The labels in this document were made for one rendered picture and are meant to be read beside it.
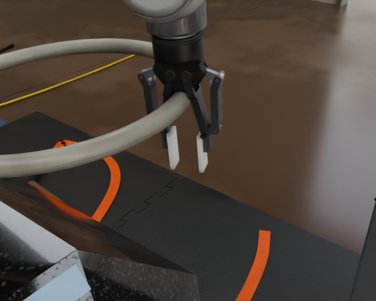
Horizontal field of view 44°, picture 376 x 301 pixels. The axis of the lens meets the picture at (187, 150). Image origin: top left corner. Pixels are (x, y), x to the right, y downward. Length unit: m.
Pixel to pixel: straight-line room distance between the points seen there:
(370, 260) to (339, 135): 1.73
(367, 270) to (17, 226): 0.72
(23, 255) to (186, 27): 0.37
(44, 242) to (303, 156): 1.96
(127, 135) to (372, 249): 0.61
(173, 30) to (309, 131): 2.13
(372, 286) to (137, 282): 0.56
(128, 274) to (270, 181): 1.60
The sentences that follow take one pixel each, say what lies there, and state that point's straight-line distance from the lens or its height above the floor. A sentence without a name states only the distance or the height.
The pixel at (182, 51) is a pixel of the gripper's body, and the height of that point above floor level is 1.07.
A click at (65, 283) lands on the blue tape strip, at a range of 0.62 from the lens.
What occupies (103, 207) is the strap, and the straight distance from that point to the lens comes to 2.07.
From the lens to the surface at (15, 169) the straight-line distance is 0.62.
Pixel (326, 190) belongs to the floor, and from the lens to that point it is 2.27.
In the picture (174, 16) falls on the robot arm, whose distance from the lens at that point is 0.45.
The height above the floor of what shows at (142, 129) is 0.99.
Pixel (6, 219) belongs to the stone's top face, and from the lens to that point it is 0.71.
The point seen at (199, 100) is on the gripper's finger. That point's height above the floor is 0.98.
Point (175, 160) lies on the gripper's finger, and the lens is 0.79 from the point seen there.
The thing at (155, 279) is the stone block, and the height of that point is 0.72.
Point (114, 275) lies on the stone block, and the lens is 0.69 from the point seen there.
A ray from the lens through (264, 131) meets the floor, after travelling 2.68.
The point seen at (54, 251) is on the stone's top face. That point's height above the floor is 0.87.
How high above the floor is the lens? 1.29
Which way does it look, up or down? 32 degrees down
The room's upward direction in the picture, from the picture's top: straight up
